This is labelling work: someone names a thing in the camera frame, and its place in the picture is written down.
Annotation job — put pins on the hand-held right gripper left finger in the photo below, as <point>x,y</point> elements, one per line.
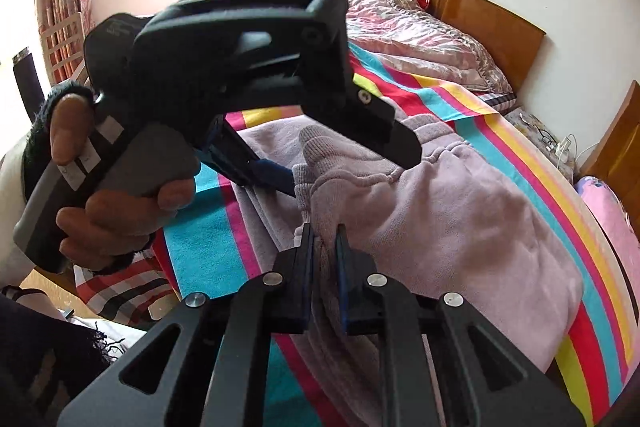
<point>300,287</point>

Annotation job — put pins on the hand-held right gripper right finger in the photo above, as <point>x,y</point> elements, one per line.
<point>350,292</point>

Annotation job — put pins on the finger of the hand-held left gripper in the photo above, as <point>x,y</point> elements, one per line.
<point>380,127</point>
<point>270,174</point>

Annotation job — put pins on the lilac sweatshirt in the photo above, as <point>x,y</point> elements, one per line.
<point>450,217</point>

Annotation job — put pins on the person's left hand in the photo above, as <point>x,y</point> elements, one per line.
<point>115,227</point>

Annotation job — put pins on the rainbow striped blanket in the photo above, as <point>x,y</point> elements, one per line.
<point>200,237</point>

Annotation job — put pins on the pink floral quilt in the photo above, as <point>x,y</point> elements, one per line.
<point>410,37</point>

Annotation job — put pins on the checkered pillow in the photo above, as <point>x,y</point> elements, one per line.
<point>500,99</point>

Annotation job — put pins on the black upright object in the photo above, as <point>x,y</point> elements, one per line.
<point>30,82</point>

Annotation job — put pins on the red plaid bedsheet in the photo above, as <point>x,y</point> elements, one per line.
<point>120,292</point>

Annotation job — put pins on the wooden chair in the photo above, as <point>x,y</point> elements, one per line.
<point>65,42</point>

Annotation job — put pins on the cloth-covered nightstand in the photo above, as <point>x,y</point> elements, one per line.
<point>525,124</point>

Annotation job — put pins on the flat wooden headboard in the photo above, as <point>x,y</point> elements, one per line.
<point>500,32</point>

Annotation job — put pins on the black eyeglasses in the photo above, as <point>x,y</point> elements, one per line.
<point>546,138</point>

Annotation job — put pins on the white charger plug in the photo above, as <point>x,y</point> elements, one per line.
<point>564,148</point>

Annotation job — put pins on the person's dark clothing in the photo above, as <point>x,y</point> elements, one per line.
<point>40,367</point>

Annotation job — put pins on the padded wooden headboard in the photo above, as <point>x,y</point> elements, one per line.
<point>620,142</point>

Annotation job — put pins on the pink pillow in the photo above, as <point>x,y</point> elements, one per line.
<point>610,217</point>

